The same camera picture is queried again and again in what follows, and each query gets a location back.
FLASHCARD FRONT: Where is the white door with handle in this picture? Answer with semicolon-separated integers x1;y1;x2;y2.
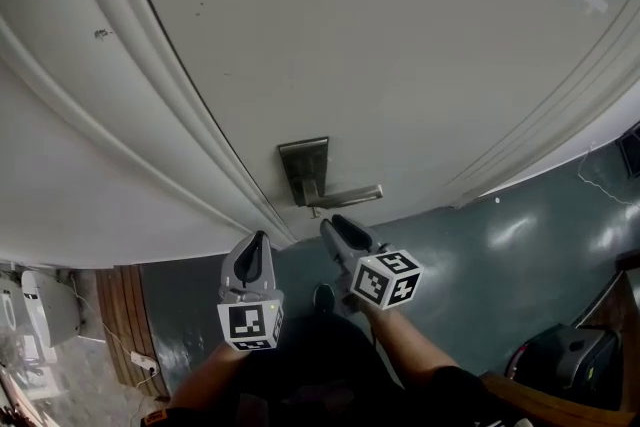
113;0;640;239

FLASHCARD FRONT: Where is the wooden slat panel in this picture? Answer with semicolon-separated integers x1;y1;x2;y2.
95;264;170;399

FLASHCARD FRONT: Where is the black cart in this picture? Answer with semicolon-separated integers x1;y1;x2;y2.
617;118;640;179

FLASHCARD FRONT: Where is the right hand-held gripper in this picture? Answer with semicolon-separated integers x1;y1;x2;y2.
319;213;426;315

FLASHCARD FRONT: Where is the white power strip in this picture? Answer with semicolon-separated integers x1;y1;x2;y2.
129;350;160;375

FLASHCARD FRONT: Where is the white floor cable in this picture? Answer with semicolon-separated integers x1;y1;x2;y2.
576;143;640;208

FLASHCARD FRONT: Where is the person's black clothing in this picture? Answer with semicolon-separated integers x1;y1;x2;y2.
143;313;507;427

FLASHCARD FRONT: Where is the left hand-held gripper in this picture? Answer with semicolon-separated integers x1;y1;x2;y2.
216;230;286;353

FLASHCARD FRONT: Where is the white boxy device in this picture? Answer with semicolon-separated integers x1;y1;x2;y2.
19;268;83;349

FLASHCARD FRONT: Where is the wooden table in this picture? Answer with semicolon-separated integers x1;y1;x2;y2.
478;259;640;427

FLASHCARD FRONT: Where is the person's black shoe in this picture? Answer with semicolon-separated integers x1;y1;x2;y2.
312;283;336;315

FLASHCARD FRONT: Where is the person's left forearm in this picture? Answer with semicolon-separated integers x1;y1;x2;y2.
168;341;242;417

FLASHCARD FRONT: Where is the metal lock plate with handle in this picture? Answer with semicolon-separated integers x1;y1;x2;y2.
276;135;386;209

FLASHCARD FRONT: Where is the person's right forearm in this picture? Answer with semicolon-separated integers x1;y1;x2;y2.
358;303;464;397

